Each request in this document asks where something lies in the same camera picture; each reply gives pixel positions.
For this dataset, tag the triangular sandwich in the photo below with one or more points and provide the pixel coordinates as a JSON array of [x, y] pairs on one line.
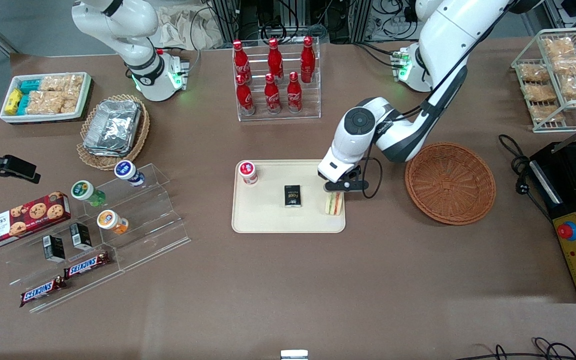
[[334, 204]]

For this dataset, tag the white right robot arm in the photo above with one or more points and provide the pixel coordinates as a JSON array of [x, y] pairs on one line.
[[140, 55]]

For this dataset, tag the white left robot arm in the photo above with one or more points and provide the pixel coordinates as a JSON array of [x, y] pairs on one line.
[[448, 45]]

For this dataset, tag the beige plastic tray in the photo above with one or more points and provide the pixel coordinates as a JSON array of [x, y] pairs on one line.
[[268, 215]]

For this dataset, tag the brown wicker basket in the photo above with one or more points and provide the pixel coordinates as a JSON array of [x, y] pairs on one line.
[[450, 182]]

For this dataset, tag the light oval wicker basket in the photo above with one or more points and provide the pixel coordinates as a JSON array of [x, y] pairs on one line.
[[140, 135]]

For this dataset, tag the red Walkers cookie box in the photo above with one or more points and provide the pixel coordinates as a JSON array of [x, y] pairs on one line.
[[23, 220]]

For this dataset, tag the small black box gold print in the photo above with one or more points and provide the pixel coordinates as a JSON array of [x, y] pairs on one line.
[[293, 196]]

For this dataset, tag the teal snack packet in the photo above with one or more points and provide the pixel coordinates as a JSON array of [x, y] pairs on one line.
[[24, 104], [30, 86]]

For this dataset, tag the yellow snack packet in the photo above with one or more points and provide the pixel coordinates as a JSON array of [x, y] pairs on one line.
[[13, 101]]

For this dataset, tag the green cap drink bottle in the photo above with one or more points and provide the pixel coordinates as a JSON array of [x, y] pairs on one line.
[[85, 191]]

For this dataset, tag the clear bag of crackers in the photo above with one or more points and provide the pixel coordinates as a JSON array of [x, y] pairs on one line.
[[71, 101], [45, 102], [63, 82]]

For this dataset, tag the clear acrylic bottle rack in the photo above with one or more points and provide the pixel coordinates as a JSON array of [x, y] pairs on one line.
[[313, 100]]

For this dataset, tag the small black carton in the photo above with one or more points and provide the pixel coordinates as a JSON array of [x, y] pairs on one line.
[[81, 236], [54, 249]]

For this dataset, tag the red cola bottle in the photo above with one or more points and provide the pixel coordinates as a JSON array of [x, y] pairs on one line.
[[272, 96], [294, 95], [308, 60], [244, 97], [275, 60], [241, 62]]

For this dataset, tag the white rectangular snack bin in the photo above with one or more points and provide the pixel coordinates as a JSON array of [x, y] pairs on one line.
[[86, 92]]

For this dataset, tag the stack of foil trays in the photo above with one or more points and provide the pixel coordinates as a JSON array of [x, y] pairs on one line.
[[113, 127]]

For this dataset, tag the orange cap drink bottle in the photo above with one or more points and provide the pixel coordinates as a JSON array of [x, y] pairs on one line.
[[110, 221]]

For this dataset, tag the red cap yogurt bottle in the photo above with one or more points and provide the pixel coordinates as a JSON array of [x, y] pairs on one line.
[[248, 171]]

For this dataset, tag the blue cap drink bottle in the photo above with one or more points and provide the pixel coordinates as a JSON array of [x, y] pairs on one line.
[[127, 171]]

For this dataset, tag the Snickers chocolate bar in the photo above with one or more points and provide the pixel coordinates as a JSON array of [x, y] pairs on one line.
[[43, 291], [87, 265]]

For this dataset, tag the clear acrylic step shelf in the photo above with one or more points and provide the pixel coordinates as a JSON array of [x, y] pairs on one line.
[[153, 220]]

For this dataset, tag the small white block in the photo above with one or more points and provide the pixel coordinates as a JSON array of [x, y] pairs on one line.
[[294, 355]]

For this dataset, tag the black sealing machine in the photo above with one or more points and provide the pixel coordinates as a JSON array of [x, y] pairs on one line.
[[563, 200]]

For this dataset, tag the crumpled brown paper bag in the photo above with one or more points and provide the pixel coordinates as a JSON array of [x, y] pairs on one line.
[[188, 27]]

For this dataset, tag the red emergency stop button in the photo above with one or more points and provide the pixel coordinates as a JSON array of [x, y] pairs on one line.
[[568, 230]]

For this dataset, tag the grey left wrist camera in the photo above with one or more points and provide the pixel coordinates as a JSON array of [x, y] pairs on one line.
[[343, 186]]

